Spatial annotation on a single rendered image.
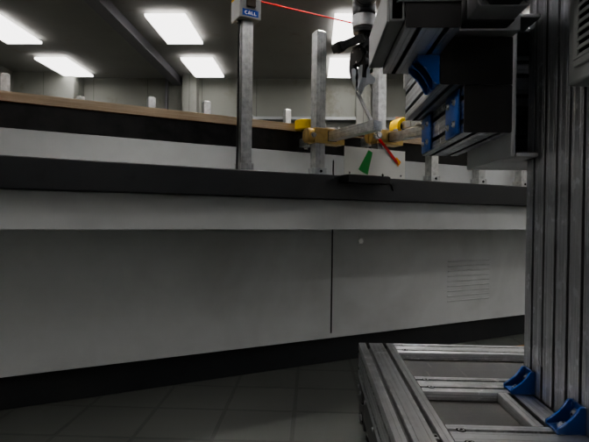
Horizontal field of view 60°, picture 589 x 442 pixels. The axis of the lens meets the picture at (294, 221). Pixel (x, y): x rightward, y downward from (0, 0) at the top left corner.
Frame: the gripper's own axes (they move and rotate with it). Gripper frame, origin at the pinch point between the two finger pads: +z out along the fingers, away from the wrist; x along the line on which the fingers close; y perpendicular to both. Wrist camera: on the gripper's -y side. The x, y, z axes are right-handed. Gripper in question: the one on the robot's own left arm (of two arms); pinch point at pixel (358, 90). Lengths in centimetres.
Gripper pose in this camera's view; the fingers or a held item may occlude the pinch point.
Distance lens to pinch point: 170.8
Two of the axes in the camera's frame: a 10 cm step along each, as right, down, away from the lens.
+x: -4.7, -0.1, 8.8
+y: 8.8, 0.0, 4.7
